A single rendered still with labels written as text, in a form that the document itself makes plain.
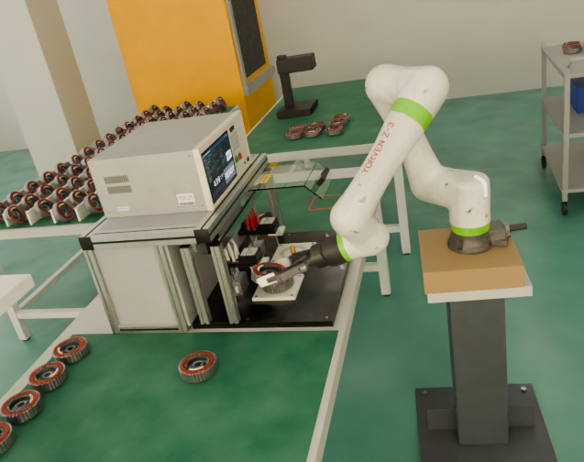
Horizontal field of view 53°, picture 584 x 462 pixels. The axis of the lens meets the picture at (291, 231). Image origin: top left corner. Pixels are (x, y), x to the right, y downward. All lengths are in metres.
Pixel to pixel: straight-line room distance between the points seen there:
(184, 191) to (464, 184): 0.87
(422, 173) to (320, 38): 5.30
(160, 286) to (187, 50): 3.92
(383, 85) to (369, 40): 5.33
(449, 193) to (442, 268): 0.24
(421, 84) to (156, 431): 1.15
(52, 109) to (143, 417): 4.43
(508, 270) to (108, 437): 1.24
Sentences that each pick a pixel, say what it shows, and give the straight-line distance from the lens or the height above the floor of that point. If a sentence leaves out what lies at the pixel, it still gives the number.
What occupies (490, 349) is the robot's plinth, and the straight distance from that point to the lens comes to 2.18.
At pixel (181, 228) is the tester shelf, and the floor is 1.11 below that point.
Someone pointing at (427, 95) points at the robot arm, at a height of 1.39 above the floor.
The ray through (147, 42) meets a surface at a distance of 5.78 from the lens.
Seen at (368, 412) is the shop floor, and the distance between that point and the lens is 2.63.
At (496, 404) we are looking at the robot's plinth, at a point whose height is 0.21.
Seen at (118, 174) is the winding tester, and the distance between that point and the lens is 1.95.
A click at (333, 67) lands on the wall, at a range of 7.21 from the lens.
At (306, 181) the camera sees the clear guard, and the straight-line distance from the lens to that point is 2.09.
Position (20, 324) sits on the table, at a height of 0.12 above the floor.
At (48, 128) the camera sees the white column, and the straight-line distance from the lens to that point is 5.93.
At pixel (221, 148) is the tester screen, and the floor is 1.26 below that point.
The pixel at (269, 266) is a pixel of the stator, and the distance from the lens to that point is 1.87.
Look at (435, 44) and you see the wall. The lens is 7.08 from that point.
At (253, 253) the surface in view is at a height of 0.92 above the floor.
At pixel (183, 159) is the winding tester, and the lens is 1.83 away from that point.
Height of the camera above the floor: 1.78
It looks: 25 degrees down
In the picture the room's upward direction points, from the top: 11 degrees counter-clockwise
